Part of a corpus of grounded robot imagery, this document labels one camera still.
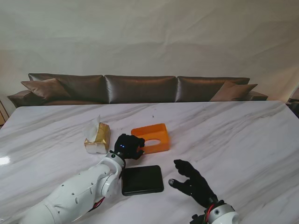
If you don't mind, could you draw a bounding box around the white fabric backdrop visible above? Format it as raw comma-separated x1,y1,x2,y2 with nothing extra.
0,0,299,109

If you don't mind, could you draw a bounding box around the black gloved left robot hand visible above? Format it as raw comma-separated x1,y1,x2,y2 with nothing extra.
114,133,146,161

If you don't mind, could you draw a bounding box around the brown leather sofa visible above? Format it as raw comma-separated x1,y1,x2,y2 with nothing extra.
7,73,269,108

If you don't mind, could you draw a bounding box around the dark furniture piece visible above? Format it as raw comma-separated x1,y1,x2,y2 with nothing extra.
286,97,299,117

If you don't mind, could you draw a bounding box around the wooden furniture piece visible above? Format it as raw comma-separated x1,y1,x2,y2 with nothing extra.
0,98,9,128

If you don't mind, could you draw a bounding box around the gold tissue pack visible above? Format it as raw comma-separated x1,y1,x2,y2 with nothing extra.
83,114,112,154

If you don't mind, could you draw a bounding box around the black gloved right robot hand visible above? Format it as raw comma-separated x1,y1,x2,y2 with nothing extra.
168,159,219,208

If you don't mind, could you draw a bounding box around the orange tissue box cover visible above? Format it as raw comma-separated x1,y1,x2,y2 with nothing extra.
130,123,171,154

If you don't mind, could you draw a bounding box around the brown throw pillow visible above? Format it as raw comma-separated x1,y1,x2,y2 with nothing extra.
209,81,258,102
20,78,72,99

